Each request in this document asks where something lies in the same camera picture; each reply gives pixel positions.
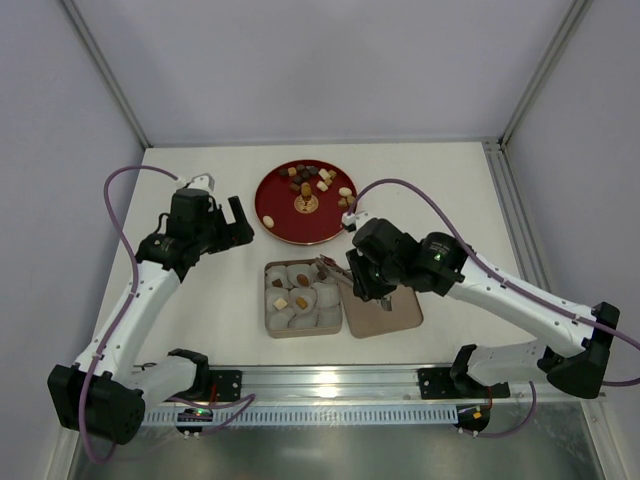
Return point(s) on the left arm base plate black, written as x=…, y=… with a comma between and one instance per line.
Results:
x=224, y=385

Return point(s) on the round mount black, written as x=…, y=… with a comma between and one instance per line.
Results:
x=472, y=419
x=191, y=422

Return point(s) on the white paper cup bottom middle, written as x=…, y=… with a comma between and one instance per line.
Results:
x=304, y=321

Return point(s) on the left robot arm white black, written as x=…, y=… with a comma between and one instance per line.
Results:
x=100, y=396

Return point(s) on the white paper cup middle right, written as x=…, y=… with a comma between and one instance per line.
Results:
x=328, y=295

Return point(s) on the left round mount black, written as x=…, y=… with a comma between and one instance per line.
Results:
x=191, y=422

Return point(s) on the gold tin lid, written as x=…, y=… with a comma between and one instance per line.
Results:
x=369, y=319

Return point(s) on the brown oval chocolate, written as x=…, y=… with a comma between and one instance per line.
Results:
x=302, y=280

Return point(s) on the aluminium frame post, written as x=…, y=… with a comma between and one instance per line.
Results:
x=551, y=57
x=88, y=41

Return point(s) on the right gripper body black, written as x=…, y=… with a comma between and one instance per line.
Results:
x=360, y=275

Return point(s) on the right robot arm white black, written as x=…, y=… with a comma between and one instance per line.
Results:
x=571, y=343

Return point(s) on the aluminium rail front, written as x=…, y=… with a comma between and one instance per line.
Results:
x=302, y=383

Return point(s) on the white paper cup bottom left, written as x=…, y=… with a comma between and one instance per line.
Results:
x=279, y=320

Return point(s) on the white paper cup bottom right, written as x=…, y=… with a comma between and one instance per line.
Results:
x=329, y=317

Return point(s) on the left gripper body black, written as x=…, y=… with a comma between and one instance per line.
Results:
x=228, y=233

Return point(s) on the white paper cup middle left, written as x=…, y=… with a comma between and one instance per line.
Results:
x=273, y=294

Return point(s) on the gold square tin box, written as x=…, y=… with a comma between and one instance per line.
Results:
x=286, y=334

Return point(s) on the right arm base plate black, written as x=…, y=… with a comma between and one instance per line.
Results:
x=445, y=383

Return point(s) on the aluminium rail right side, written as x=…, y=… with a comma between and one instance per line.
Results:
x=528, y=255

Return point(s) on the white paper cup top middle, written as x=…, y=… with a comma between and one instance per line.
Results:
x=295, y=269

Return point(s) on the right round mount black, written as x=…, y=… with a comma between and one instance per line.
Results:
x=472, y=419

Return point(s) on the aluminium rail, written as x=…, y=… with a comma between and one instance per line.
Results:
x=302, y=383
x=528, y=255

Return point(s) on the round red tray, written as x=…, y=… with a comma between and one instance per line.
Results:
x=300, y=221

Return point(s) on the tan barrel chocolate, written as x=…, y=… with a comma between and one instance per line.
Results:
x=306, y=191

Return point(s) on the perforated cable duct strip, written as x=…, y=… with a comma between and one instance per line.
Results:
x=319, y=415

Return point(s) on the caramel cube chocolate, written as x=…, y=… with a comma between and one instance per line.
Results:
x=301, y=302

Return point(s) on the white square chocolate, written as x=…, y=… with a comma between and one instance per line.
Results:
x=280, y=304

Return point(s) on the white paper cup centre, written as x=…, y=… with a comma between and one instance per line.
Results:
x=308, y=294

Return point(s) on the white paper cup top left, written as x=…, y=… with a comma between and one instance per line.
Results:
x=277, y=272

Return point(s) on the metal tongs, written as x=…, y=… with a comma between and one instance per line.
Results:
x=345, y=277

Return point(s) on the white paper cup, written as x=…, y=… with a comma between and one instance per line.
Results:
x=273, y=294
x=279, y=320
x=329, y=317
x=328, y=280
x=328, y=295
x=277, y=272
x=295, y=269
x=304, y=321
x=308, y=294

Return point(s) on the aluminium frame post right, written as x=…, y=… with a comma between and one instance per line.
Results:
x=551, y=57

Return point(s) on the aluminium frame post left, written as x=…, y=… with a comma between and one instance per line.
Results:
x=88, y=41

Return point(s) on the white paper cup top right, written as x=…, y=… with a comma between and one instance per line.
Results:
x=328, y=280

